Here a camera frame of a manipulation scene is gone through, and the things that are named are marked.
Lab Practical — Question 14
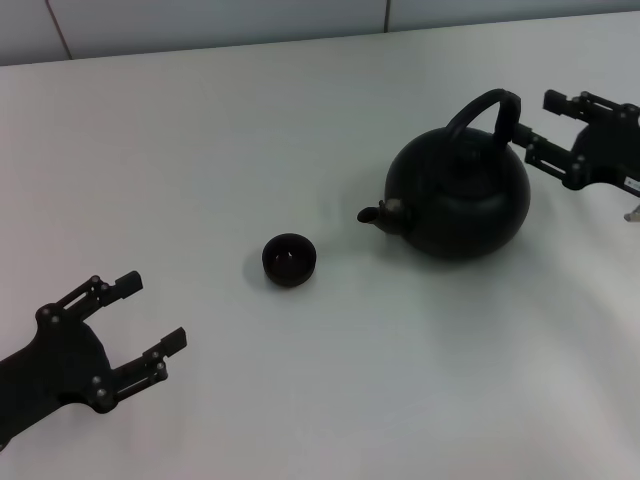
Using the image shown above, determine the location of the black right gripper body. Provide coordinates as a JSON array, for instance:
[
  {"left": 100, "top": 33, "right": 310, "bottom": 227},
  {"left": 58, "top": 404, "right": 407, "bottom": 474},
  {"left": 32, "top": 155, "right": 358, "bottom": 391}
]
[{"left": 564, "top": 105, "right": 640, "bottom": 191}]

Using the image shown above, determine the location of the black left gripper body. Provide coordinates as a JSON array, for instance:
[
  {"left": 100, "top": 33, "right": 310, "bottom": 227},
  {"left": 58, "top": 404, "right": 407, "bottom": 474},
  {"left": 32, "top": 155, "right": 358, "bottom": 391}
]
[{"left": 0, "top": 303, "right": 119, "bottom": 437}]

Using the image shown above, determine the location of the black round teapot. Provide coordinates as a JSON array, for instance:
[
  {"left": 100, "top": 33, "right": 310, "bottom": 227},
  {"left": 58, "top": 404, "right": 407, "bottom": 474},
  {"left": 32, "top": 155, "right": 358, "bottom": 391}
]
[{"left": 356, "top": 88, "right": 532, "bottom": 261}]

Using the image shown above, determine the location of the small black teacup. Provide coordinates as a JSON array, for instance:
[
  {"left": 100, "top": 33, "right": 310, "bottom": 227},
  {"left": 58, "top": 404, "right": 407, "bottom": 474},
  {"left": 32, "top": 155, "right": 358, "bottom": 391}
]
[{"left": 261, "top": 232, "right": 320, "bottom": 289}]

